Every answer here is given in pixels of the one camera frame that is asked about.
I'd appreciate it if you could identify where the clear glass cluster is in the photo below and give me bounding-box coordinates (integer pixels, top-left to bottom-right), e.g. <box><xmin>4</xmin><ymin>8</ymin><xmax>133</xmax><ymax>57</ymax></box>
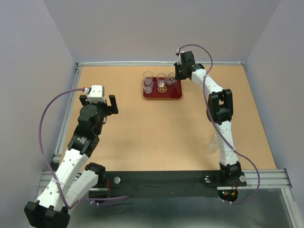
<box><xmin>166</xmin><ymin>72</ymin><xmax>177</xmax><ymax>86</ymax></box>
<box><xmin>207</xmin><ymin>134</ymin><xmax>219</xmax><ymax>152</ymax></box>

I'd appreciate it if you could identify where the aluminium frame rail back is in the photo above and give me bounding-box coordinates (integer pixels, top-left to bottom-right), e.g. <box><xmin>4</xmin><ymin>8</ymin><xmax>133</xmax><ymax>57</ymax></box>
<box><xmin>76</xmin><ymin>61</ymin><xmax>244</xmax><ymax>67</ymax></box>

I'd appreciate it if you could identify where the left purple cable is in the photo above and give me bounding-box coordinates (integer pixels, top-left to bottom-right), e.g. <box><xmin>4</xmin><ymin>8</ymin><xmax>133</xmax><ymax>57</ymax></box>
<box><xmin>38</xmin><ymin>88</ymin><xmax>129</xmax><ymax>209</ymax></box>

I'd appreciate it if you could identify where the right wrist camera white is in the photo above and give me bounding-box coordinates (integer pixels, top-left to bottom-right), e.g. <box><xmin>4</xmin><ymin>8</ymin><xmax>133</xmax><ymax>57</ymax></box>
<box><xmin>176</xmin><ymin>49</ymin><xmax>181</xmax><ymax>64</ymax></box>

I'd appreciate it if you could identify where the aluminium frame rail left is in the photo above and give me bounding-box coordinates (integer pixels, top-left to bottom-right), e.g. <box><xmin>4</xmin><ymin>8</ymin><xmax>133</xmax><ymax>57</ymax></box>
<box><xmin>51</xmin><ymin>66</ymin><xmax>82</xmax><ymax>167</ymax></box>

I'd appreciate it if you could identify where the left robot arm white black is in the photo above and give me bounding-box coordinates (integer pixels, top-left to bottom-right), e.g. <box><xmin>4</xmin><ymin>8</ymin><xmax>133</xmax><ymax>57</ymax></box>
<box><xmin>24</xmin><ymin>95</ymin><xmax>118</xmax><ymax>228</ymax></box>

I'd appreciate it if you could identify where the aluminium frame rail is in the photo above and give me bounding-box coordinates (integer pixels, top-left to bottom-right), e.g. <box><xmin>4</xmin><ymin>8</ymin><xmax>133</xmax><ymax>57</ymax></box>
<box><xmin>51</xmin><ymin>66</ymin><xmax>82</xmax><ymax>167</ymax></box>
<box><xmin>76</xmin><ymin>61</ymin><xmax>244</xmax><ymax>67</ymax></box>
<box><xmin>40</xmin><ymin>169</ymin><xmax>295</xmax><ymax>227</ymax></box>

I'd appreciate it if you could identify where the aluminium frame rail front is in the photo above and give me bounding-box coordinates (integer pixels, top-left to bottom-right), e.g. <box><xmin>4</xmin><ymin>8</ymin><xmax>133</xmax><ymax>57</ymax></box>
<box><xmin>40</xmin><ymin>169</ymin><xmax>295</xmax><ymax>227</ymax></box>

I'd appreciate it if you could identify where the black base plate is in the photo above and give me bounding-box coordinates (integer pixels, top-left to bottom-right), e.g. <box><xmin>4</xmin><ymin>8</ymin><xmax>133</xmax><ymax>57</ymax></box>
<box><xmin>88</xmin><ymin>170</ymin><xmax>247</xmax><ymax>205</ymax></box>

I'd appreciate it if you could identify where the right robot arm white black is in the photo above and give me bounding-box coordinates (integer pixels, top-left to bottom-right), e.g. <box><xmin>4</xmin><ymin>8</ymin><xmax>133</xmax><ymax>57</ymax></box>
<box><xmin>174</xmin><ymin>50</ymin><xmax>242</xmax><ymax>185</ymax></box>

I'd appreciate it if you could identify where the purple cable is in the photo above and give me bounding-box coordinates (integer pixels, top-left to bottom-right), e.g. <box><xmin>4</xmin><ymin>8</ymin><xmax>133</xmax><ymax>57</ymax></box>
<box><xmin>38</xmin><ymin>88</ymin><xmax>129</xmax><ymax>209</ymax></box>
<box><xmin>177</xmin><ymin>44</ymin><xmax>261</xmax><ymax>205</ymax></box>

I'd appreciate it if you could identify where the clear glass cluster front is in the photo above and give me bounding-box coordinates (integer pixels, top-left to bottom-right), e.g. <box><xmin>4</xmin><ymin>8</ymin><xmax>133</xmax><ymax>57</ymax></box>
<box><xmin>207</xmin><ymin>134</ymin><xmax>219</xmax><ymax>152</ymax></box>

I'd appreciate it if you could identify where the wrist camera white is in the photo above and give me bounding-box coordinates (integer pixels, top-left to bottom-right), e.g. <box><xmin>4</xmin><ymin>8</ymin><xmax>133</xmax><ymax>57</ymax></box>
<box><xmin>176</xmin><ymin>49</ymin><xmax>181</xmax><ymax>64</ymax></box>
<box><xmin>84</xmin><ymin>85</ymin><xmax>105</xmax><ymax>103</ymax></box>

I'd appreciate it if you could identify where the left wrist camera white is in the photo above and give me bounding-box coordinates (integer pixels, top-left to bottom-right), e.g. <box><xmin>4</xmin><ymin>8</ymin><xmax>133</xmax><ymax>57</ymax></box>
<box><xmin>84</xmin><ymin>85</ymin><xmax>105</xmax><ymax>103</ymax></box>

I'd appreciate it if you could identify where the red lacquer tray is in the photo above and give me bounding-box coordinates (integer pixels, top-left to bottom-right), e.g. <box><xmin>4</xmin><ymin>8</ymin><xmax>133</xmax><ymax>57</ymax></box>
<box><xmin>143</xmin><ymin>77</ymin><xmax>182</xmax><ymax>99</ymax></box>

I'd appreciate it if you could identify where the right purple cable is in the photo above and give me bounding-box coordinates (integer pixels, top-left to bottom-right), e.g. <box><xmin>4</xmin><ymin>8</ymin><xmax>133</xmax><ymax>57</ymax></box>
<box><xmin>177</xmin><ymin>44</ymin><xmax>261</xmax><ymax>205</ymax></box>

